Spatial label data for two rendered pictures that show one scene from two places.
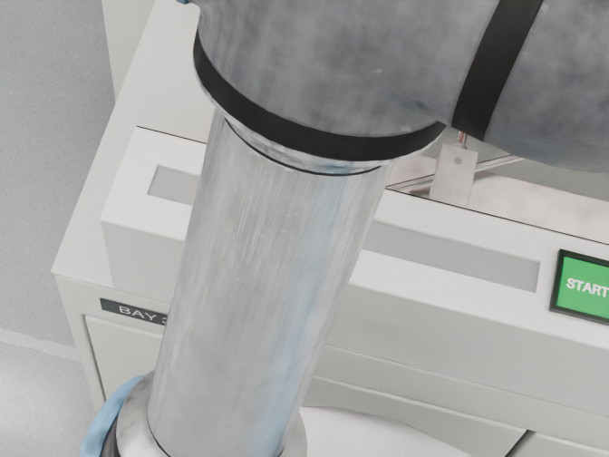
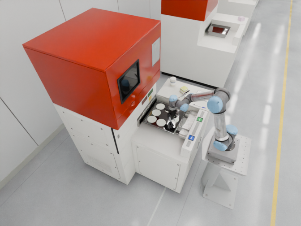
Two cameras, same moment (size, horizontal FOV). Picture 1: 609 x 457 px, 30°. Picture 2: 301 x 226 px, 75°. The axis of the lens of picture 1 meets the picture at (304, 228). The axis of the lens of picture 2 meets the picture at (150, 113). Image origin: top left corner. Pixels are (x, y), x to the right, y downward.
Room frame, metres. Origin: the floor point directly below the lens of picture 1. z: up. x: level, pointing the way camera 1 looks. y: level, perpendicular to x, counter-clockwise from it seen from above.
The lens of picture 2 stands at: (0.37, 1.17, 2.50)
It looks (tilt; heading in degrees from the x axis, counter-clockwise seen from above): 47 degrees down; 293
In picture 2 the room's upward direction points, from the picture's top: 2 degrees counter-clockwise
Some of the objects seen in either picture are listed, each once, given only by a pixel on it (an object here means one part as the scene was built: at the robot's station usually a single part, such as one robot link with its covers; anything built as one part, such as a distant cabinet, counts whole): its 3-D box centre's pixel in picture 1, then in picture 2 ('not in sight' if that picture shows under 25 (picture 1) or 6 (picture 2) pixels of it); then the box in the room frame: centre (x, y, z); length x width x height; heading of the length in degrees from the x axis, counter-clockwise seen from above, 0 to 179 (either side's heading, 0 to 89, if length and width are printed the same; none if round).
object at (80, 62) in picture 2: not in sight; (104, 63); (1.33, -0.07, 1.52); 0.81 x 0.75 x 0.59; 84
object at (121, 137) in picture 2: not in sight; (138, 113); (1.02, -0.04, 1.02); 0.82 x 0.03 x 0.40; 84
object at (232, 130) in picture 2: not in sight; (229, 132); (0.13, -0.08, 1.06); 0.13 x 0.12 x 0.14; 70
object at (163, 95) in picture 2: not in sight; (185, 97); (0.65, -0.59, 0.89); 0.62 x 0.35 x 0.14; 174
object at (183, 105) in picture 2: not in sight; (182, 104); (0.59, -0.13, 1.21); 0.11 x 0.11 x 0.08; 70
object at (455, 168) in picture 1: (449, 190); (186, 128); (0.52, -0.13, 0.89); 0.08 x 0.03 x 0.03; 174
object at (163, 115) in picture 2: not in sight; (165, 115); (0.78, -0.21, 0.90); 0.34 x 0.34 x 0.01; 84
